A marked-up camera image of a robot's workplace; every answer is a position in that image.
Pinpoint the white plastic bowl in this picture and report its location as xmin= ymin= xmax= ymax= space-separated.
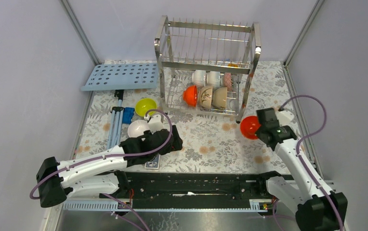
xmin=127 ymin=120 xmax=150 ymax=138

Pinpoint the orange bowl front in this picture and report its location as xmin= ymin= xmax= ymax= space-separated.
xmin=239 ymin=116 xmax=261 ymax=140

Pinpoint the orange bowl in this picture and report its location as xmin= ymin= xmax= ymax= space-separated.
xmin=183 ymin=85 xmax=198 ymax=107
xmin=239 ymin=116 xmax=261 ymax=140

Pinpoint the yellow-green plastic bowl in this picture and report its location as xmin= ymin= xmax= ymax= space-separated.
xmin=135 ymin=98 xmax=158 ymax=117

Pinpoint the stainless steel dish rack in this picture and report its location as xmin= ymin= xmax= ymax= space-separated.
xmin=154 ymin=15 xmax=262 ymax=123

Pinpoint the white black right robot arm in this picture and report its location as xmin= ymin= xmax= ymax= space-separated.
xmin=256 ymin=108 xmax=348 ymax=231

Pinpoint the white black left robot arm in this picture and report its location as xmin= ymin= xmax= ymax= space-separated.
xmin=30 ymin=126 xmax=183 ymax=208

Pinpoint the blue playing card deck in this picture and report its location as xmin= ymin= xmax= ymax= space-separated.
xmin=145 ymin=154 xmax=161 ymax=170

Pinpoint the light blue folded tripod stand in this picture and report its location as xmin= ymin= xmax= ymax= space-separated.
xmin=106 ymin=90 xmax=124 ymax=149

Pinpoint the light blue perforated tray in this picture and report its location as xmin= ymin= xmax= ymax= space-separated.
xmin=80 ymin=63 xmax=159 ymax=91

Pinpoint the patterned beige ceramic bowl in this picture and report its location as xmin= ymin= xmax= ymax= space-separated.
xmin=197 ymin=86 xmax=213 ymax=109

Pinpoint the white ribbed bowl right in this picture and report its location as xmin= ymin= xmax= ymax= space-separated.
xmin=207 ymin=71 xmax=222 ymax=88

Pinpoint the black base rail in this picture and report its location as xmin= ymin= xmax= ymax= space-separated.
xmin=110 ymin=171 xmax=280 ymax=208

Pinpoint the light blue cable duct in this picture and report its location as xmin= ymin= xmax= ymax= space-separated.
xmin=62 ymin=200 xmax=268 ymax=213

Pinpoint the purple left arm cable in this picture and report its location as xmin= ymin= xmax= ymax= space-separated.
xmin=29 ymin=109 xmax=174 ymax=200

